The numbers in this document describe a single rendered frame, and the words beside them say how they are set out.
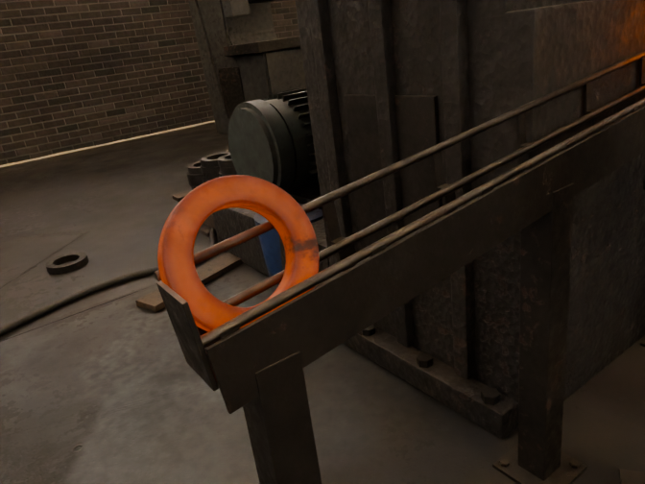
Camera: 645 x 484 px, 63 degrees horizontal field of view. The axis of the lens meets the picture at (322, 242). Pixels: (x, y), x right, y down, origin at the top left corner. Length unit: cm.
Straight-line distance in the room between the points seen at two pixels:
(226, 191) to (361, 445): 83
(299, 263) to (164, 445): 89
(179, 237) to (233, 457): 83
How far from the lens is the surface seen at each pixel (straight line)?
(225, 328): 56
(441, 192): 81
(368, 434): 132
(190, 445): 141
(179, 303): 54
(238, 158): 216
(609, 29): 121
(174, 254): 57
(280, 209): 62
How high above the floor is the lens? 88
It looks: 21 degrees down
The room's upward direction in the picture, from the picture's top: 8 degrees counter-clockwise
